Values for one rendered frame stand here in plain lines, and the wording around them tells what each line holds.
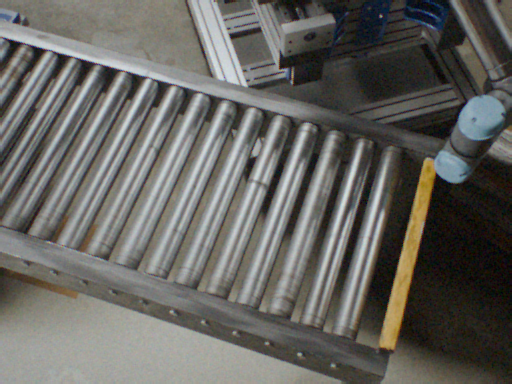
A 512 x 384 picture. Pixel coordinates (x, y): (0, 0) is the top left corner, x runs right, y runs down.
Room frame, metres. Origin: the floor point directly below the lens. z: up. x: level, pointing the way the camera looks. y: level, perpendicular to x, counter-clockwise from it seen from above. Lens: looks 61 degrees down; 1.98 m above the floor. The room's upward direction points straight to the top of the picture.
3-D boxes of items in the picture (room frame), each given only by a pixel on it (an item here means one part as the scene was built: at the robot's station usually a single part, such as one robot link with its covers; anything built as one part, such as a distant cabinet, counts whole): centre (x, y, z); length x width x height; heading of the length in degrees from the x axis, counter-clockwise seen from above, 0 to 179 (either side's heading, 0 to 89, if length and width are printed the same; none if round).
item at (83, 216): (0.74, 0.32, 0.77); 0.47 x 0.05 x 0.05; 161
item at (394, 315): (0.51, -0.31, 0.81); 0.43 x 0.03 x 0.02; 161
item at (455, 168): (0.69, -0.42, 0.87); 0.11 x 0.08 x 0.09; 141
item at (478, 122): (0.71, -0.44, 0.97); 0.11 x 0.08 x 0.11; 130
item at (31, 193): (0.78, 0.44, 0.77); 0.47 x 0.05 x 0.05; 161
